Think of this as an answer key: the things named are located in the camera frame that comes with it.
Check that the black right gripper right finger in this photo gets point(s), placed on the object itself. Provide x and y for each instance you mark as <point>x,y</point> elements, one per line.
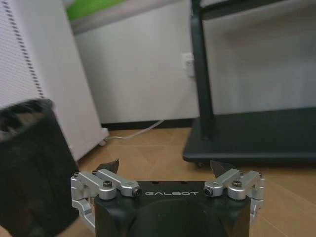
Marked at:
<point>229,181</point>

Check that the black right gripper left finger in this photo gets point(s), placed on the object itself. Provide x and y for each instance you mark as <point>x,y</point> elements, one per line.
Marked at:
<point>106,182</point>

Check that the black mesh trash bin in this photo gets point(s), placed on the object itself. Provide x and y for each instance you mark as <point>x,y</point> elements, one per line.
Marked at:
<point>32,168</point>

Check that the black wheeled stand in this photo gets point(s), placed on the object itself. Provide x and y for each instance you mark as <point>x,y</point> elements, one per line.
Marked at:
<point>247,133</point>

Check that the white air purifier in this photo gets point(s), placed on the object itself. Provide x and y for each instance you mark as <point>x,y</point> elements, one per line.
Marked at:
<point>44,69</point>

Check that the green board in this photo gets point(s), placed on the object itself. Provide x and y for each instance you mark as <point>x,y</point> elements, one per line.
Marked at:
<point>79,8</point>

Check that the white wall socket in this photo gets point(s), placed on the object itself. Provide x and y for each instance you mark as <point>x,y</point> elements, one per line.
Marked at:
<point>188,64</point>

